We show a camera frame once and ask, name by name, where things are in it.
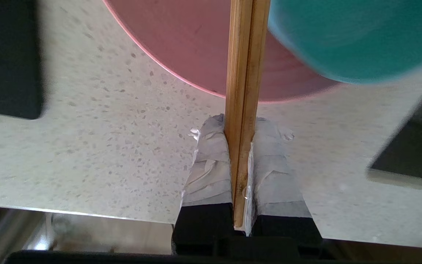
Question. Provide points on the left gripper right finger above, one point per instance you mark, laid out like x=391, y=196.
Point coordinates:
x=275, y=176

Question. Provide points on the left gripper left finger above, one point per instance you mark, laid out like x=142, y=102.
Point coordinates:
x=209, y=176

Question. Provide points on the wooden stick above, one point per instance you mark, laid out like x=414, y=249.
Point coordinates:
x=237, y=91
x=258, y=55

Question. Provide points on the stainless steel sink basin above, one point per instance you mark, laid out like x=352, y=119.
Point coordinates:
x=416, y=146

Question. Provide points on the pink plate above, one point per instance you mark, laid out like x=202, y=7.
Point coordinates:
x=181, y=44

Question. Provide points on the teal bowl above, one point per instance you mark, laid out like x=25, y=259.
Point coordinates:
x=354, y=36

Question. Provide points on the black induction cooktop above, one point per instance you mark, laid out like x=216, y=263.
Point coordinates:
x=6, y=58

